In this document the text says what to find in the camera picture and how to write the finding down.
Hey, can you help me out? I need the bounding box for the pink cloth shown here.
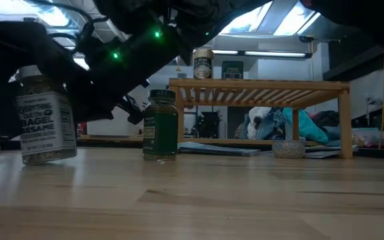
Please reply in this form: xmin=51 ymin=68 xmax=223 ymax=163
xmin=351 ymin=128 xmax=384 ymax=149

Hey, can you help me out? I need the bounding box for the green-label oregano spice jar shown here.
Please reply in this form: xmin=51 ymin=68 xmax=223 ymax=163
xmin=141 ymin=89 xmax=179 ymax=163

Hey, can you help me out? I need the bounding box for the white plastic storage bin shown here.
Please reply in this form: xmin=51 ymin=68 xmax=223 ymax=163
xmin=85 ymin=106 xmax=145 ymax=137

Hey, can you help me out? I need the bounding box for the wooden slatted shelf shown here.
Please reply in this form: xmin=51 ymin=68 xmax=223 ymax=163
xmin=167 ymin=78 xmax=355 ymax=160

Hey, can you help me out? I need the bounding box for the grey foil bag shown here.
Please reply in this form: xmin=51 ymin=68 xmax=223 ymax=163
xmin=177 ymin=141 xmax=261 ymax=158

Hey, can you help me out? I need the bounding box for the black office chair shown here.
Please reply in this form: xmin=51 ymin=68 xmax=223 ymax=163
xmin=195 ymin=111 xmax=222 ymax=139

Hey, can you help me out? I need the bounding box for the white paper sheet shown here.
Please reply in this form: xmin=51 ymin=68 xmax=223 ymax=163
xmin=303 ymin=145 xmax=343 ymax=159

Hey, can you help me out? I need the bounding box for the dark cloth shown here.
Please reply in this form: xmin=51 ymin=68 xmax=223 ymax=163
xmin=308 ymin=111 xmax=341 ymax=129

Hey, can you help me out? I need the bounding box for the gold-lid dark-label spice jar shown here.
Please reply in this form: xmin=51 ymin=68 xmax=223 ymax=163
xmin=193 ymin=49 xmax=215 ymax=80

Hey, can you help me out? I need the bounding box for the white-label bagel sesame spice jar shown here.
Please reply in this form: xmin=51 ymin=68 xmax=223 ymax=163
xmin=14 ymin=65 xmax=79 ymax=167

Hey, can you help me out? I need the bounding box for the white cloth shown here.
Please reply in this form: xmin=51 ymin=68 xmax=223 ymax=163
xmin=246 ymin=106 xmax=273 ymax=140

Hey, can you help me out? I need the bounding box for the teal cloth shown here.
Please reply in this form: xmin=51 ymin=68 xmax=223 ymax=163
xmin=281 ymin=107 xmax=329 ymax=145

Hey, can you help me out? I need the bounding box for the small speckled bowl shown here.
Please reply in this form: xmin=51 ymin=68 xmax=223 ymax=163
xmin=271 ymin=139 xmax=306 ymax=160

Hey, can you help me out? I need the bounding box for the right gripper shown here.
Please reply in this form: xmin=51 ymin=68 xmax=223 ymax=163
xmin=25 ymin=36 xmax=153 ymax=126

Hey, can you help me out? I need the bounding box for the blue denim cloth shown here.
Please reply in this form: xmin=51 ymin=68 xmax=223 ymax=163
xmin=254 ymin=108 xmax=288 ymax=141

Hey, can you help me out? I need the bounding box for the LED tube light bar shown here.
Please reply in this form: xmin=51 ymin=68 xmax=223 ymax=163
xmin=211 ymin=49 xmax=315 ymax=59

